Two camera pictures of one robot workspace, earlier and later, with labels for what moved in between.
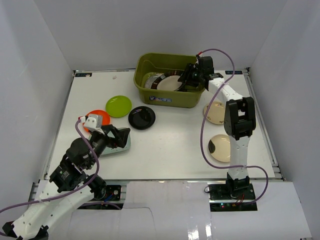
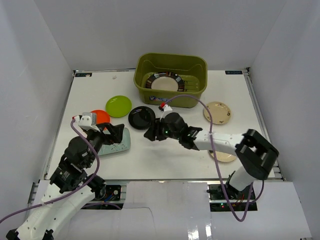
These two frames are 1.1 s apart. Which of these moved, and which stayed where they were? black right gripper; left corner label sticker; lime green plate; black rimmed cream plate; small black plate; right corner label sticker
Moved: black right gripper; black rimmed cream plate
Stayed: lime green plate; right corner label sticker; left corner label sticker; small black plate
